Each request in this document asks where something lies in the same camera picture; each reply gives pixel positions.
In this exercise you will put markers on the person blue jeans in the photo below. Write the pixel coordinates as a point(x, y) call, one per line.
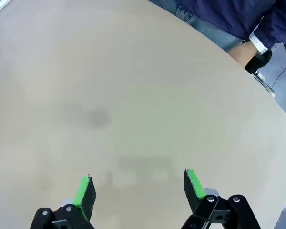
point(212, 31)

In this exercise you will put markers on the person torso navy jacket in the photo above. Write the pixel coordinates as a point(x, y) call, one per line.
point(228, 14)

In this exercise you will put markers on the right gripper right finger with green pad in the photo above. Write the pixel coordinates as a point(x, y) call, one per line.
point(193, 190)

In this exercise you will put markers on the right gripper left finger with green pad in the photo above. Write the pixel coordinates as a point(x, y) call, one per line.
point(85, 198)

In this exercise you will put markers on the person left hand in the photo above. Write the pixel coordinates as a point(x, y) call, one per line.
point(244, 52)

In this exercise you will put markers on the person left forearm navy sleeve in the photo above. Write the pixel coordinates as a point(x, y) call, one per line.
point(276, 28)

